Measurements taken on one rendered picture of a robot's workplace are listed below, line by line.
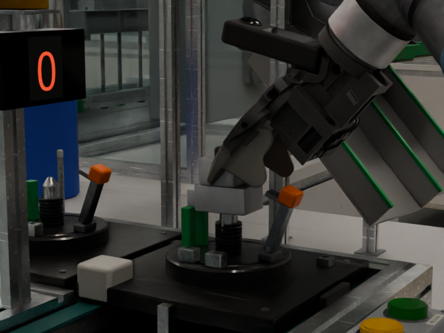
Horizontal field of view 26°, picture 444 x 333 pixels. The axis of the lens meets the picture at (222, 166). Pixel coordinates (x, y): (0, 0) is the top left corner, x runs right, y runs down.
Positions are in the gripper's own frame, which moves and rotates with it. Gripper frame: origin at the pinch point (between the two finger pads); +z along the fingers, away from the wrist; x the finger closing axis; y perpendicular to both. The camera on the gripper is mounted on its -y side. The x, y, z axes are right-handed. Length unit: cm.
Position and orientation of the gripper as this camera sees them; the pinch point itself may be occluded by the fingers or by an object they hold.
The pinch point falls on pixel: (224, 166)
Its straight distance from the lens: 105.7
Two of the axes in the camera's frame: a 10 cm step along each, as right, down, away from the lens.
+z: -5.8, 6.7, 4.7
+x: 5.1, -1.5, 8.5
